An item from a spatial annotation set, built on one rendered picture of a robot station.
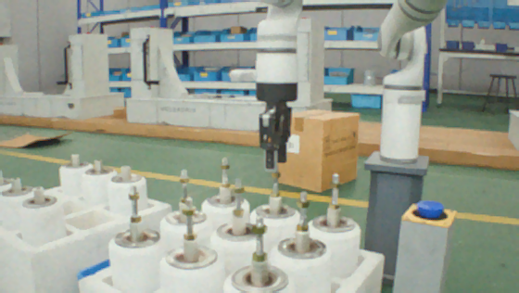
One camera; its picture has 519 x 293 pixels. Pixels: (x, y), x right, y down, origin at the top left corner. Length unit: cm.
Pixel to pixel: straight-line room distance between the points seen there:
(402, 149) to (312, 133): 79
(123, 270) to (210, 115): 231
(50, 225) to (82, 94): 294
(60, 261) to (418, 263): 67
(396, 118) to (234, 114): 193
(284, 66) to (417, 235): 35
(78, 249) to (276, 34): 59
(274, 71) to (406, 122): 40
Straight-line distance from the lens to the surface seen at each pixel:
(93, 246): 97
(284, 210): 82
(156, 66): 335
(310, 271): 63
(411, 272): 66
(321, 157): 176
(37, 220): 93
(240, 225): 71
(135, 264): 69
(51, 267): 93
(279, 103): 74
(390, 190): 103
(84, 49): 380
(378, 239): 108
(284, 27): 74
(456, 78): 885
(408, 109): 102
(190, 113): 302
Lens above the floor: 53
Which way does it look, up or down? 12 degrees down
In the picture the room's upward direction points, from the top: straight up
